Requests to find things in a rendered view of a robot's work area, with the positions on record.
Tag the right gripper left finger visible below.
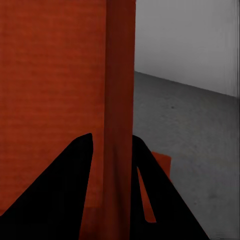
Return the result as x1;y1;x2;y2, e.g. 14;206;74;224
0;133;94;240

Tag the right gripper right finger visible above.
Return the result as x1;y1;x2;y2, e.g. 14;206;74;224
129;135;210;240

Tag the storage box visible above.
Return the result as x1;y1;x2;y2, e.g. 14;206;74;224
0;0;136;240
137;151;171;223

